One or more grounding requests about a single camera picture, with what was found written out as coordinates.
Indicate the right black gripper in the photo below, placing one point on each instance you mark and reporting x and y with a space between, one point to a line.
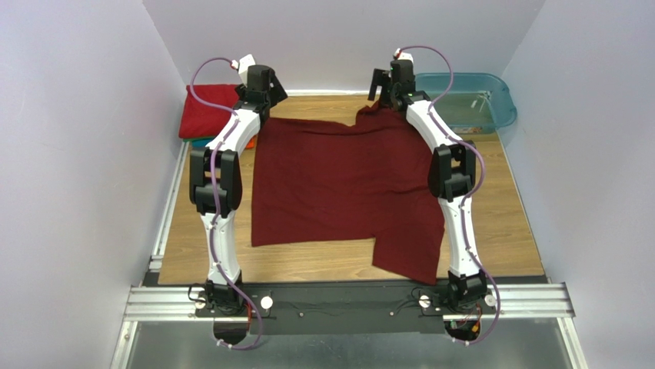
380 85

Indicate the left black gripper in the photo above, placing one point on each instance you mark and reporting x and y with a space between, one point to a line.
278 88

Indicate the maroon t shirt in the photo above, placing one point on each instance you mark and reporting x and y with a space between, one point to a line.
325 181

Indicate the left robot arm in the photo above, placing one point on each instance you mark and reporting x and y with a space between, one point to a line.
216 188

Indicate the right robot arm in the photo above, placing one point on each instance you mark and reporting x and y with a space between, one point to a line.
452 177

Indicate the folded red t shirt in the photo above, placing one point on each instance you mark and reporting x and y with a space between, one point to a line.
199 120

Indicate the folded teal t shirt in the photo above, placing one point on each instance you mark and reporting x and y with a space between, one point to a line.
200 142

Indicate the teal plastic bin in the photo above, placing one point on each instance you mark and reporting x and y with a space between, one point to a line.
477 103

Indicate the folded green t shirt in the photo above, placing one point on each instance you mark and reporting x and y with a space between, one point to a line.
189 138

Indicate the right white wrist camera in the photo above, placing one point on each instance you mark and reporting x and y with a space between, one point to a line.
403 55

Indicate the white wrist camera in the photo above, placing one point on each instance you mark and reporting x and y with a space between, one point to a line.
403 55
245 64

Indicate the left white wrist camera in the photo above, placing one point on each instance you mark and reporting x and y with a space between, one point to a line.
245 64

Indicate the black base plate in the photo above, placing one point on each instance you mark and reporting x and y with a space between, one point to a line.
341 307

